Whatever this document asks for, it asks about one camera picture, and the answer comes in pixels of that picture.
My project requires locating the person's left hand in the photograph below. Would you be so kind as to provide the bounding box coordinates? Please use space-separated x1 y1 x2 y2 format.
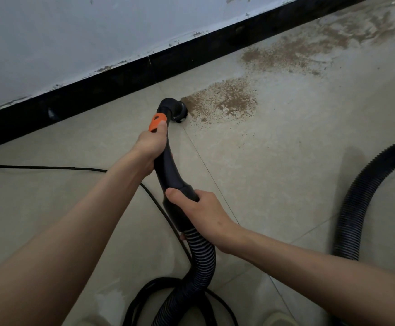
133 120 168 177

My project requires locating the person's right hand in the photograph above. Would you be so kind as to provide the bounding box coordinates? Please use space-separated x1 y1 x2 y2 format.
165 187 244 255

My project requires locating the black ribbed vacuum hose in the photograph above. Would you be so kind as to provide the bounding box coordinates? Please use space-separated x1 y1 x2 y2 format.
148 97 395 326

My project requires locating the brown dirt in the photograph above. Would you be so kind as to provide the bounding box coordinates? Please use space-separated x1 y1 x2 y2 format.
180 0 395 125

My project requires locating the black power cord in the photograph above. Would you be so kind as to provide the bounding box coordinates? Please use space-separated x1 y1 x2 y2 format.
0 163 240 326

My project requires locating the person's left forearm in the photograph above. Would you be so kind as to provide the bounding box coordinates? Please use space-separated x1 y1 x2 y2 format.
0 149 147 326

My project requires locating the person's right forearm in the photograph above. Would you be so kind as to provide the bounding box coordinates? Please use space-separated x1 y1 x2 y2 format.
231 227 395 326

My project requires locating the person's right shoe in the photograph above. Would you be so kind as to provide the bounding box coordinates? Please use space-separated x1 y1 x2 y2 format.
264 310 300 326

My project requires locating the black baseboard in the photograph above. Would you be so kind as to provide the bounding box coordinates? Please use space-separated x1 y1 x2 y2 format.
0 0 375 153

